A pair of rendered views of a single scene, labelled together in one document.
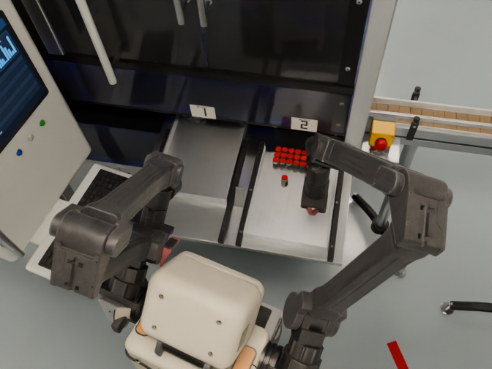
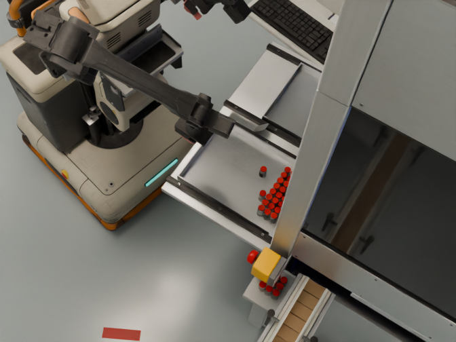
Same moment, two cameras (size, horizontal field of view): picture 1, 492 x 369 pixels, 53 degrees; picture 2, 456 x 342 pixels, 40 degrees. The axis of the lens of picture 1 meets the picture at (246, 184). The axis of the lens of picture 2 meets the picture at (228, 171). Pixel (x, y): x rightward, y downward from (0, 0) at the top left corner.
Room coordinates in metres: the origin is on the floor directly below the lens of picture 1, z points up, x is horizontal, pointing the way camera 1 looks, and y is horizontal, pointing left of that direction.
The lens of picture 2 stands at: (0.92, -1.01, 2.68)
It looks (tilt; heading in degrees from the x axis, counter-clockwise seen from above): 64 degrees down; 102
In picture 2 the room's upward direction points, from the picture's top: 5 degrees clockwise
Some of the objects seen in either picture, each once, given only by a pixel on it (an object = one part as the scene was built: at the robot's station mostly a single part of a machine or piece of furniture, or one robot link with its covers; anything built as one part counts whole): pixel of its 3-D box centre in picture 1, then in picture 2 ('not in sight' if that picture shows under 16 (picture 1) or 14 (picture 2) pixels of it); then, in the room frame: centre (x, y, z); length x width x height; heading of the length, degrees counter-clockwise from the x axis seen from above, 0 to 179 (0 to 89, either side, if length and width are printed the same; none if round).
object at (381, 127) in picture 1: (381, 132); (268, 266); (0.95, -0.45, 1.00); 0.08 x 0.07 x 0.07; 163
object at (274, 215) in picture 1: (293, 195); (244, 174); (0.80, -0.15, 0.90); 0.34 x 0.26 x 0.04; 163
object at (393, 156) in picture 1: (380, 146); (273, 290); (0.98, -0.48, 0.87); 0.14 x 0.13 x 0.02; 163
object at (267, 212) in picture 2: (300, 161); (279, 195); (0.93, -0.19, 0.90); 0.18 x 0.02 x 0.05; 73
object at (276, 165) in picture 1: (299, 166); (273, 191); (0.90, -0.18, 0.90); 0.18 x 0.02 x 0.05; 73
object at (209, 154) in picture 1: (200, 154); (324, 115); (1.00, 0.14, 0.90); 0.34 x 0.26 x 0.04; 163
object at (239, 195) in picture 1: (236, 210); (248, 120); (0.76, 0.04, 0.91); 0.14 x 0.03 x 0.06; 163
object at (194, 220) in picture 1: (245, 182); (280, 145); (0.88, 0.00, 0.87); 0.70 x 0.48 x 0.02; 73
